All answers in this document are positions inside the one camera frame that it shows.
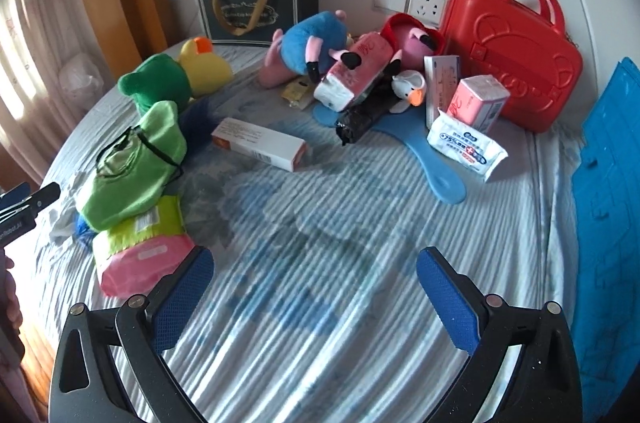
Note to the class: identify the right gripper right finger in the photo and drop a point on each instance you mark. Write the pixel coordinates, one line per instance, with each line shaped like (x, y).
(457, 301)

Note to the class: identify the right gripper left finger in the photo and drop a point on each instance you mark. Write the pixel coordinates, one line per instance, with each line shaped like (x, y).
(173, 301)

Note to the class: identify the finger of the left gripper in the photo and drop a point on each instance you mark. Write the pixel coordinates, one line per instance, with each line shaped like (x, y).
(15, 195)
(42, 198)

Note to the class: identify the person left hand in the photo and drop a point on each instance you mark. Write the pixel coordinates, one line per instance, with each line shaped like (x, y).
(13, 308)

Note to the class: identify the pink wet wipes pack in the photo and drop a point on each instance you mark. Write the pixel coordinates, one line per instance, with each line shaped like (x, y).
(138, 269)

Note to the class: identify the green yellow wipes pack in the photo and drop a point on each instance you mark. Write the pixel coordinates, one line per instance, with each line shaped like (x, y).
(164, 219)

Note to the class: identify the blue striped bed sheet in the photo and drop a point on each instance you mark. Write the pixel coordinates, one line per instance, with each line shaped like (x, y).
(315, 312)

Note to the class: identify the blue folding storage crate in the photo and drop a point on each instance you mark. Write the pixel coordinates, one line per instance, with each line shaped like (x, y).
(606, 193)

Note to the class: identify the green frog plush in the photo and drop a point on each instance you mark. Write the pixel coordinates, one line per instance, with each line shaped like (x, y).
(158, 78)

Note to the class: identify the white blue wipes pack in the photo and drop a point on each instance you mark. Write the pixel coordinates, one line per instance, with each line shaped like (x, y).
(465, 145)

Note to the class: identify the blue plastic fan paddle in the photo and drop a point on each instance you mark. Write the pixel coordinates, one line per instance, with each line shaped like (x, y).
(408, 130)

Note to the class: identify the long white orange box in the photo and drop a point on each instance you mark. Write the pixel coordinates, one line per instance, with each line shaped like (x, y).
(263, 144)

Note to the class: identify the yellow duck plush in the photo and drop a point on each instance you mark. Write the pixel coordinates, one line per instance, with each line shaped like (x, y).
(205, 70)

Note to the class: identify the pink tissue pack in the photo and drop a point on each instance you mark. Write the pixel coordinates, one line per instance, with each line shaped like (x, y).
(478, 101)

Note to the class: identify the black bag roll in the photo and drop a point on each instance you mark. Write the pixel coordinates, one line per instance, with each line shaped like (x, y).
(354, 122)

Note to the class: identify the white duck plush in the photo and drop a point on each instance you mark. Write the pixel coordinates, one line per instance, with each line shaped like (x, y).
(410, 88)

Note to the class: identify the white tall box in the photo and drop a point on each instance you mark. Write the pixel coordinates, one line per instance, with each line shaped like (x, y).
(442, 74)

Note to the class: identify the small yellow packet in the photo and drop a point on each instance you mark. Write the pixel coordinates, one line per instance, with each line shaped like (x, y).
(299, 93)

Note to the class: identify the pink strawberry milk plush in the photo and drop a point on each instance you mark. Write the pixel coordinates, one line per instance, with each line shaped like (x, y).
(343, 86)

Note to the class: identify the red hat pink plush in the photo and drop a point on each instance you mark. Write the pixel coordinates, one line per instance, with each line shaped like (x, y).
(411, 42)

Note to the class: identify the red plastic toy suitcase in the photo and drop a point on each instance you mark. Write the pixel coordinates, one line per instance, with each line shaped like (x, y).
(523, 44)

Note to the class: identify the black gift bag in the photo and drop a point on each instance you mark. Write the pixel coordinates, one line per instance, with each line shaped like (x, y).
(251, 22)

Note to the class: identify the blue elephant plush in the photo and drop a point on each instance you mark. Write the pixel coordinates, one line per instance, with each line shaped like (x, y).
(309, 48)

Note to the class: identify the white wall socket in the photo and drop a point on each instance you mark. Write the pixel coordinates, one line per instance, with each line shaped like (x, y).
(429, 12)

